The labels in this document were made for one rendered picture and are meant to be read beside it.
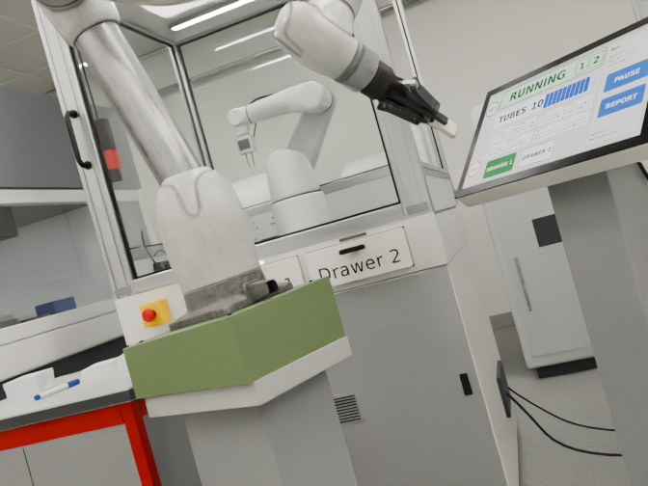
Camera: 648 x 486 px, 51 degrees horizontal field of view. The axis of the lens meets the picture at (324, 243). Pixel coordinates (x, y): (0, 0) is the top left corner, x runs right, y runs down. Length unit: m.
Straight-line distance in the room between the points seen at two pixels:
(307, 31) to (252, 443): 0.75
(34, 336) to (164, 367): 1.24
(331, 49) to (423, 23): 3.93
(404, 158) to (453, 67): 3.33
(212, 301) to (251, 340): 0.14
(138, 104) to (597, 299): 1.06
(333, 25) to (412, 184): 0.65
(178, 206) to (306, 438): 0.47
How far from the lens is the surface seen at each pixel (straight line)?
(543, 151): 1.49
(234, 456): 1.26
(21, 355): 2.37
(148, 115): 1.50
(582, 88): 1.53
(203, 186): 1.25
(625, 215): 1.52
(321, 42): 1.34
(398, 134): 1.89
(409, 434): 1.99
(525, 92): 1.68
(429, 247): 1.87
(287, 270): 1.95
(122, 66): 1.54
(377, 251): 1.88
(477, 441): 1.98
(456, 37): 5.21
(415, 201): 1.87
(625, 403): 1.65
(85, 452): 1.65
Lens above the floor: 0.94
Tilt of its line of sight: level
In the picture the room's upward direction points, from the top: 16 degrees counter-clockwise
